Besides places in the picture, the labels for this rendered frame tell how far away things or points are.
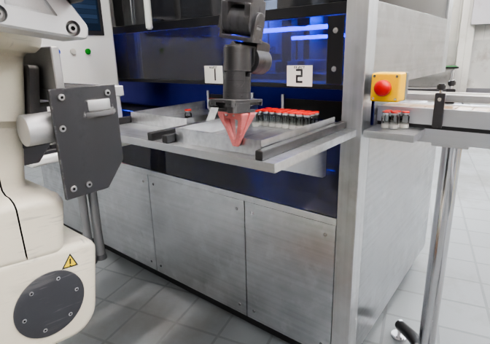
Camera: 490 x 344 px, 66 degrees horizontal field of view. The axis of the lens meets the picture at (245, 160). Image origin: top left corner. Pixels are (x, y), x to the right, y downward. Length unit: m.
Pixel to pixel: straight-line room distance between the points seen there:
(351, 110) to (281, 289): 0.69
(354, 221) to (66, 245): 0.78
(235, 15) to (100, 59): 0.95
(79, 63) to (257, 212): 0.87
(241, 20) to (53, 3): 0.39
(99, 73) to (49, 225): 1.07
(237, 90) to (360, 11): 0.44
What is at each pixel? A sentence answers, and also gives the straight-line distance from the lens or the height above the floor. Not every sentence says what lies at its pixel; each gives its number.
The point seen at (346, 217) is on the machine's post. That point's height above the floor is 0.61.
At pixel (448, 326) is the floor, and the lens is 1.86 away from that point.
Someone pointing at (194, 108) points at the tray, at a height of 0.89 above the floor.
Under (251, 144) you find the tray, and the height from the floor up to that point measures 0.90.
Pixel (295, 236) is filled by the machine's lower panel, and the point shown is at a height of 0.50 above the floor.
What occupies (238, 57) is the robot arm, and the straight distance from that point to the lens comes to 0.76.
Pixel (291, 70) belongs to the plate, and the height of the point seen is 1.04.
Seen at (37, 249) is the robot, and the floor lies 0.82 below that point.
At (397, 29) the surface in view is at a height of 1.15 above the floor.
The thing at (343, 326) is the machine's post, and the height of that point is 0.24.
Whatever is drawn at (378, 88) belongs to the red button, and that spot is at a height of 1.00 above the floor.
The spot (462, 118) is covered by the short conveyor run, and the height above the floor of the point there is 0.91.
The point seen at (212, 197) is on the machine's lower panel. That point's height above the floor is 0.56.
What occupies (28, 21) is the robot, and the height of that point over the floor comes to 1.12.
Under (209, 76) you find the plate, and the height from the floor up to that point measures 1.01.
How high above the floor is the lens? 1.08
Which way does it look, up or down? 16 degrees down
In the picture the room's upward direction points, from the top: 1 degrees counter-clockwise
